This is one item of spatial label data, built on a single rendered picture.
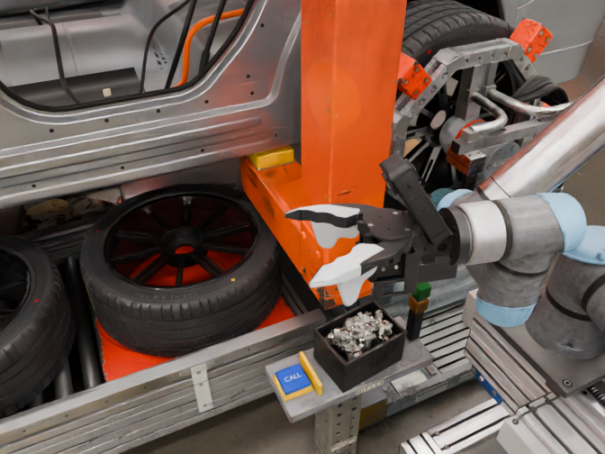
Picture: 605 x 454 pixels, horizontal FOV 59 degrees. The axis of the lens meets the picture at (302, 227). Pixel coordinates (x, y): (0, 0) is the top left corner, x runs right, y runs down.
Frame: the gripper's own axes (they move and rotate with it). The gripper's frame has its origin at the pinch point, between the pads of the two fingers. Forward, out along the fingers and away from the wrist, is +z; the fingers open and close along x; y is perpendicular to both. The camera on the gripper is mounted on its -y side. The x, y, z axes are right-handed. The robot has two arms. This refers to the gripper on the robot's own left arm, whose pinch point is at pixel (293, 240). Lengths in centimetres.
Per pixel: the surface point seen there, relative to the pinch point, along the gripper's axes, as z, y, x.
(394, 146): -42, 24, 80
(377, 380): -28, 73, 44
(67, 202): 85, 95, 217
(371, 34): -26, -11, 55
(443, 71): -54, 4, 81
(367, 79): -26, -2, 56
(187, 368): 22, 77, 64
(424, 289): -41, 51, 51
